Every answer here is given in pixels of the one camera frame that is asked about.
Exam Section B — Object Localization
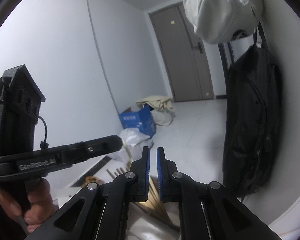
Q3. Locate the black metal rack frame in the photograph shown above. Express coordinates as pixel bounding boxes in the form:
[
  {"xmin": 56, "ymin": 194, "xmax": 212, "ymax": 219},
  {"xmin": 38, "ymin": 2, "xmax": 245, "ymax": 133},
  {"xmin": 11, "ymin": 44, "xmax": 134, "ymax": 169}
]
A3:
[{"xmin": 217, "ymin": 42, "xmax": 235, "ymax": 98}]

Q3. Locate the brown shoe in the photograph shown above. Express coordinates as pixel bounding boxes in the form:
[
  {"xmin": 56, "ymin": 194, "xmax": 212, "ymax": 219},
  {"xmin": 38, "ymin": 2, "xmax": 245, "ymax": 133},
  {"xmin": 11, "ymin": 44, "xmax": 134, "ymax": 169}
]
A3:
[{"xmin": 85, "ymin": 176, "xmax": 98, "ymax": 184}]

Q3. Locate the grey door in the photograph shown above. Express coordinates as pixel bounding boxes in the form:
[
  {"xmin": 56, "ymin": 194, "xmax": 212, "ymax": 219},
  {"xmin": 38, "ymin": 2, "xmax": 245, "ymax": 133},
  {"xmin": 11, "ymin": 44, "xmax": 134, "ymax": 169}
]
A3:
[{"xmin": 150, "ymin": 3, "xmax": 214, "ymax": 102}]

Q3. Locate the black backpack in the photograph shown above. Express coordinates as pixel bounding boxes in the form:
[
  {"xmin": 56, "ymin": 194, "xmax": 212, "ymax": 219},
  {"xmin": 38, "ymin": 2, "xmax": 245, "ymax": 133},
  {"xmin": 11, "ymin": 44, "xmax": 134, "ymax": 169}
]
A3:
[{"xmin": 222, "ymin": 43, "xmax": 283, "ymax": 198}]

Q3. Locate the white shoulder bag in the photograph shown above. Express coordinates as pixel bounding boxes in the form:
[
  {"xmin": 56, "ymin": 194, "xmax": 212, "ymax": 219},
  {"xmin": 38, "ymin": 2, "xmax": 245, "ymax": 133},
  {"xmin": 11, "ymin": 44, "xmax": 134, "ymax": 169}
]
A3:
[{"xmin": 183, "ymin": 0, "xmax": 263, "ymax": 44}]

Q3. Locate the white utensil holder cup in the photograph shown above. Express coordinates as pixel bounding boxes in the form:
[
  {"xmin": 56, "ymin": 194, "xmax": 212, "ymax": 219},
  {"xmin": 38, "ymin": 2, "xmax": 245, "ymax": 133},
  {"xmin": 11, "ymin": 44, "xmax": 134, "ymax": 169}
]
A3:
[{"xmin": 126, "ymin": 203, "xmax": 180, "ymax": 239}]

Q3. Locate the beige cloth on sack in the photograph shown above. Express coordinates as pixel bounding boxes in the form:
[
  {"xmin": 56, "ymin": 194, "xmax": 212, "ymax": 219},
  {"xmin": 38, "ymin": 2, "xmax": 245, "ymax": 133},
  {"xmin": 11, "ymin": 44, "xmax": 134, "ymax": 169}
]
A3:
[{"xmin": 136, "ymin": 95, "xmax": 173, "ymax": 126}]

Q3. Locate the blue cardboard box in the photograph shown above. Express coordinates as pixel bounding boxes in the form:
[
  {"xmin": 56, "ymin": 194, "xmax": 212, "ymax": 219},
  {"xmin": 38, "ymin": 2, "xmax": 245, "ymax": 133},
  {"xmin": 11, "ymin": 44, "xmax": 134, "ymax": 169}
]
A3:
[{"xmin": 119, "ymin": 105, "xmax": 156, "ymax": 138}]

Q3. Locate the person's left hand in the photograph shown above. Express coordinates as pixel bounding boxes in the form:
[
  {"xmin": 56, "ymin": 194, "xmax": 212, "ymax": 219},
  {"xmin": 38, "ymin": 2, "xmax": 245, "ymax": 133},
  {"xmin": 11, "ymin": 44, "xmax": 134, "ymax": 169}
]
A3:
[{"xmin": 0, "ymin": 178, "xmax": 58, "ymax": 234}]

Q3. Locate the white plastic parcel bag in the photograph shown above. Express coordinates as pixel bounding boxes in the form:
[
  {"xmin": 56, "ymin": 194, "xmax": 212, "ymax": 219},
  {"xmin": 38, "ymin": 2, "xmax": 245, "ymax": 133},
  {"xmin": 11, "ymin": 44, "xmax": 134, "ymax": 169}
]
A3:
[{"xmin": 120, "ymin": 128, "xmax": 150, "ymax": 147}]

